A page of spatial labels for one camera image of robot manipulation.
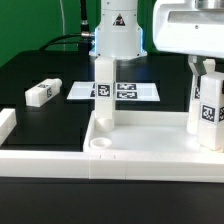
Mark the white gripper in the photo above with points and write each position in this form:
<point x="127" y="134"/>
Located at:
<point x="194" y="27"/>

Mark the white left fence block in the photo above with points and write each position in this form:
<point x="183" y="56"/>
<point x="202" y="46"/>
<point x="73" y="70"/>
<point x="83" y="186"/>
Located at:
<point x="7" y="123"/>

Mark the marker tag sheet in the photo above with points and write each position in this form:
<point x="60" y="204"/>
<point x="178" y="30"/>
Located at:
<point x="123" y="91"/>

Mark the white front fence bar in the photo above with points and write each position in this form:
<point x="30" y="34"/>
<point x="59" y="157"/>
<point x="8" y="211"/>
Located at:
<point x="193" y="167"/>

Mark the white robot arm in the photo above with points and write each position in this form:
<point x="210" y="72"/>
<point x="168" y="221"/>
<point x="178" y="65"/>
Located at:
<point x="118" y="34"/>

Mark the white desk top tray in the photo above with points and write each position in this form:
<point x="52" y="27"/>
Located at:
<point x="147" y="131"/>

